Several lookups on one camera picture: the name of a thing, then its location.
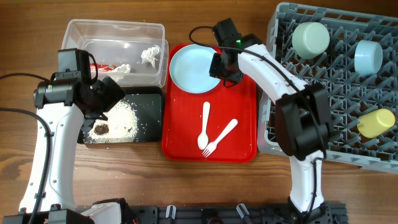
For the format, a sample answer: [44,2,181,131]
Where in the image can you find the brown food chunk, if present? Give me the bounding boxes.
[94,124,109,135]

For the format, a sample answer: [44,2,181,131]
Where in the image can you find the red snack wrapper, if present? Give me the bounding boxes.
[90,63,117,72]

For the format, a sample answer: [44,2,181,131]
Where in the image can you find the white rice pile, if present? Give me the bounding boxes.
[84,101,139,144]

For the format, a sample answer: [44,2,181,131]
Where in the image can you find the light blue plate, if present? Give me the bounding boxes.
[169,44,220,94]

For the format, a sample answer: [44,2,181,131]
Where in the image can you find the white tissue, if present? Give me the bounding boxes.
[141,45,160,68]
[112,64,131,73]

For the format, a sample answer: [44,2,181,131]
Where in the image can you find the white plastic spoon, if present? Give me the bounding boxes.
[197,101,210,150]

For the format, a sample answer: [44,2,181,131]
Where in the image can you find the white plastic fork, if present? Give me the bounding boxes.
[202,119,238,158]

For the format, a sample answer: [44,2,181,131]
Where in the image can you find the green bowl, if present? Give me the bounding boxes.
[292,22,330,59]

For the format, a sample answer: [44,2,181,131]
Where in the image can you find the light blue bowl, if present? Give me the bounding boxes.
[354,40,383,77]

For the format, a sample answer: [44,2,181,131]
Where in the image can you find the yellow plastic cup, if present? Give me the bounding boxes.
[357,108,396,138]

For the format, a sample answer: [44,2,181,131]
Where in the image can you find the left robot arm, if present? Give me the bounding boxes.
[2,73,128,223]

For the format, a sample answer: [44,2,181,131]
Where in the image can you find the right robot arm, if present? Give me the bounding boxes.
[210,34,333,222]

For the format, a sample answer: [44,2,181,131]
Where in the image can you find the grey dishwasher rack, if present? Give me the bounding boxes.
[266,2,397,174]

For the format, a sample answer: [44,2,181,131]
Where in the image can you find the black plastic tray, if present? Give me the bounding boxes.
[76,85,164,145]

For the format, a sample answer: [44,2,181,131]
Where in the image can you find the clear plastic bin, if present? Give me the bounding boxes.
[62,19,169,88]

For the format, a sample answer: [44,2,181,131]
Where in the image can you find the red serving tray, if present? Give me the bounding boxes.
[162,44,257,163]

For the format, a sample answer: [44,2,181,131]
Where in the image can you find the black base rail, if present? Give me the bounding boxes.
[125,203,349,224]

